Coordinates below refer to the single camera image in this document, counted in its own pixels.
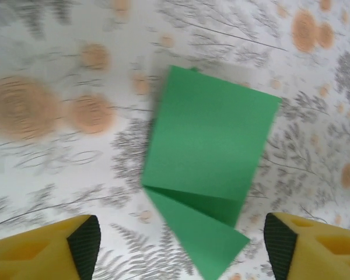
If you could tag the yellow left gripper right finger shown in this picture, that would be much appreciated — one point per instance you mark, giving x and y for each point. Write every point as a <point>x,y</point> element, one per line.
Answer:
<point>323,256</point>

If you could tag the floral printed tablecloth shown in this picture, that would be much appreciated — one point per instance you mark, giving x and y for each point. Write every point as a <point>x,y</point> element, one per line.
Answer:
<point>46,175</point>

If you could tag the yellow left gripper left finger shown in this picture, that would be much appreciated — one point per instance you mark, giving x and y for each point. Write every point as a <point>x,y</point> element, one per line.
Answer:
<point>26,256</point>

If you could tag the green square paper sheet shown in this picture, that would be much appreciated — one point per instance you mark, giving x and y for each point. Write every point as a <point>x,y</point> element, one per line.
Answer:
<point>207,131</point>

